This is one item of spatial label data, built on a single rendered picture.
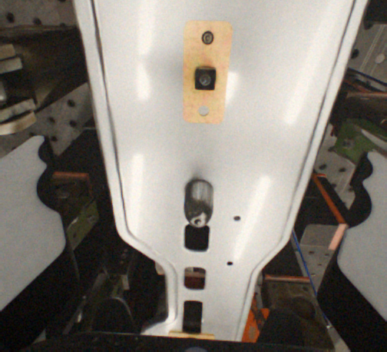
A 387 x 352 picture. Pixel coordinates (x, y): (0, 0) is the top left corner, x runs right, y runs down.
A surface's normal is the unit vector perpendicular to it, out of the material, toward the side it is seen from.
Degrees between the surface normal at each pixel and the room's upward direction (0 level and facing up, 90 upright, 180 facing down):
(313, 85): 0
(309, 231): 0
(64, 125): 0
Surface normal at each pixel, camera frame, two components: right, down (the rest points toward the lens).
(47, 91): 1.00, 0.05
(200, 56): -0.05, 0.52
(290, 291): 0.03, -0.85
